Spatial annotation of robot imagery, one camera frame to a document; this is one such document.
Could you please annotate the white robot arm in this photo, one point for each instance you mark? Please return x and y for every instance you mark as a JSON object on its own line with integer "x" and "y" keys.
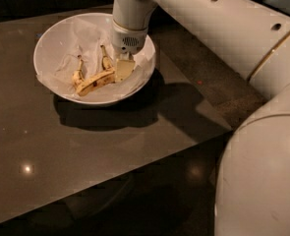
{"x": 253, "y": 183}

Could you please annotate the white bowl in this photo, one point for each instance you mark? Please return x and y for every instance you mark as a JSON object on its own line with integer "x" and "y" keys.
{"x": 49, "y": 43}

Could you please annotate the small banana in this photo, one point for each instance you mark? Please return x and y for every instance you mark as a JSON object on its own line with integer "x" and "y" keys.
{"x": 78, "y": 77}
{"x": 106, "y": 61}

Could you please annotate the white paper liner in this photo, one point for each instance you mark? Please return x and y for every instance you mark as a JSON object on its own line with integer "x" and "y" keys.
{"x": 82, "y": 40}

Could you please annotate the small back banana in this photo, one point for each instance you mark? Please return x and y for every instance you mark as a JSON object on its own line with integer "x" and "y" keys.
{"x": 106, "y": 61}

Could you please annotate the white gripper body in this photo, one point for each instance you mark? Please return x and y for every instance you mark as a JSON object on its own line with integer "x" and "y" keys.
{"x": 129, "y": 40}

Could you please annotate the small left banana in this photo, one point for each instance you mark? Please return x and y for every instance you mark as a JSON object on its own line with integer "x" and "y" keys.
{"x": 78, "y": 77}

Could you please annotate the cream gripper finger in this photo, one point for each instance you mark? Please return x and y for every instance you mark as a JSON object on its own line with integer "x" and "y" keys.
{"x": 124, "y": 65}

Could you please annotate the large spotted yellow banana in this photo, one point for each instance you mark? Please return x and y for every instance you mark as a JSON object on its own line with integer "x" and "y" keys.
{"x": 95, "y": 82}

